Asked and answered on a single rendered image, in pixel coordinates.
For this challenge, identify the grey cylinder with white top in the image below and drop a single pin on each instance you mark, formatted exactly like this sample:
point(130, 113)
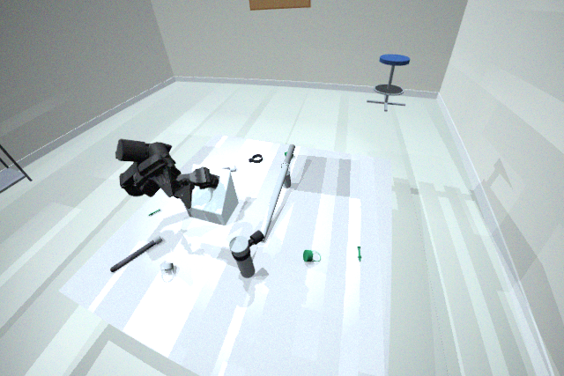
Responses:
point(239, 246)

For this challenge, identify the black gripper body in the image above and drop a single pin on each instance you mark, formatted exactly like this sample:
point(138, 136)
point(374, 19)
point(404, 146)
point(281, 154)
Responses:
point(158, 159)

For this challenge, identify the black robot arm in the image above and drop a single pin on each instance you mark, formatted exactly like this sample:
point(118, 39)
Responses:
point(135, 184)

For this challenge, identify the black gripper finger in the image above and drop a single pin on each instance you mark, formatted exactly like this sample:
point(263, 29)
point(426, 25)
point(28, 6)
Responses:
point(163, 177)
point(185, 195)

